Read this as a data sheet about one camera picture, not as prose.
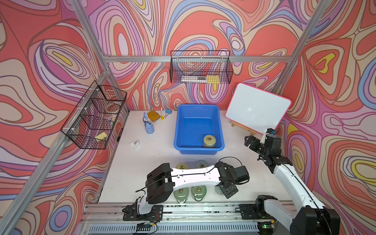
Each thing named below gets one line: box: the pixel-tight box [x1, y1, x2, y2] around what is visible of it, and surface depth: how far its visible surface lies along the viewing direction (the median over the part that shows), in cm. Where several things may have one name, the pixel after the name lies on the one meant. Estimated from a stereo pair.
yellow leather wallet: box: [146, 110, 162, 122], surface depth 117 cm
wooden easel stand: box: [231, 120, 258, 137], surface depth 106 cm
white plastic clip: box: [130, 139, 140, 149], surface depth 101 cm
